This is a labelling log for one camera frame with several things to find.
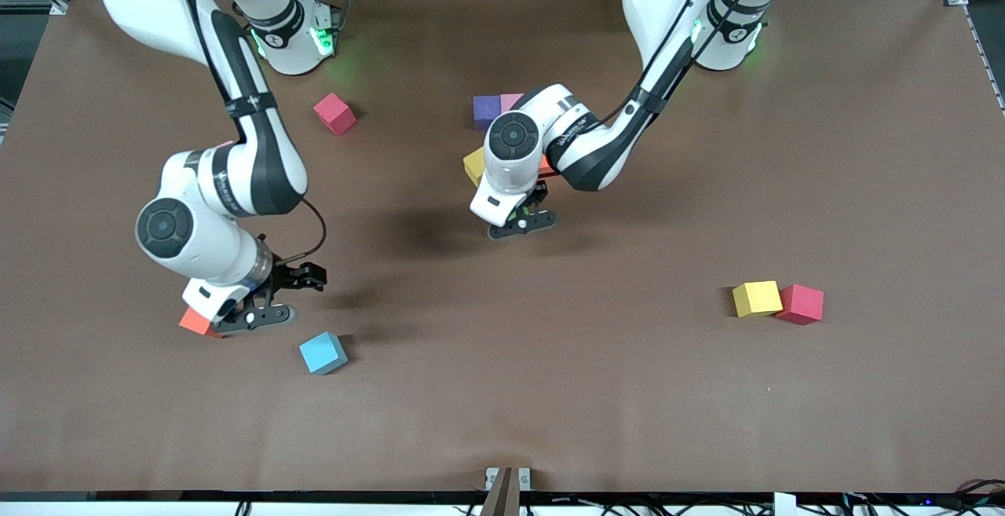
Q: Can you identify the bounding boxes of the blue foam cube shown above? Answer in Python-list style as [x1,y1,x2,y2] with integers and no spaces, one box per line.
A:
[298,331,349,376]

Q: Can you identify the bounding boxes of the purple foam cube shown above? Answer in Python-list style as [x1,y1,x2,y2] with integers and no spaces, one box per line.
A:
[473,95,503,131]

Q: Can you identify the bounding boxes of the red foam cube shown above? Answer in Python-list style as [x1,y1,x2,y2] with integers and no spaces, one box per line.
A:
[313,92,357,137]
[776,284,825,326]

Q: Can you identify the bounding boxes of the brown paper table cover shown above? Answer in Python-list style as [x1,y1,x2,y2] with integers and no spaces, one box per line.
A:
[0,0,1005,495]

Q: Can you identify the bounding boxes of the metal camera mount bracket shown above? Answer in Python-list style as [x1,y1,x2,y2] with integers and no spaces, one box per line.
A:
[484,466,533,516]

